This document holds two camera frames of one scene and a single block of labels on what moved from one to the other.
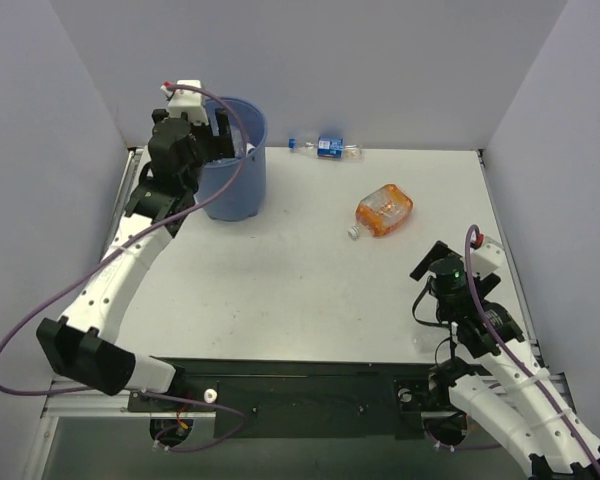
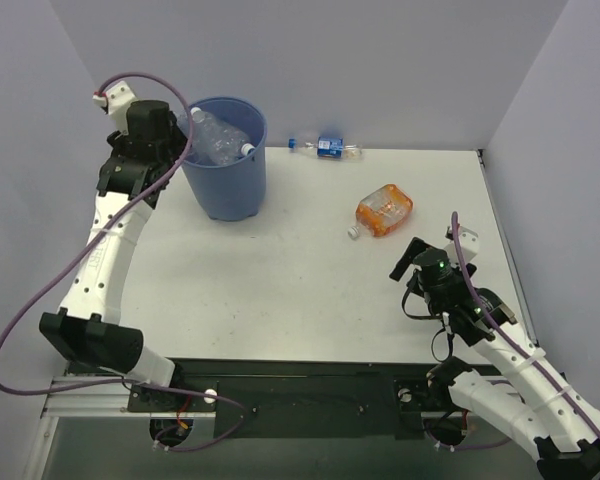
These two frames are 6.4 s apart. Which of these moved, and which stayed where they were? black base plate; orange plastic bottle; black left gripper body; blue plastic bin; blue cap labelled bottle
Moved: black left gripper body
Stayed: orange plastic bottle; black base plate; blue cap labelled bottle; blue plastic bin
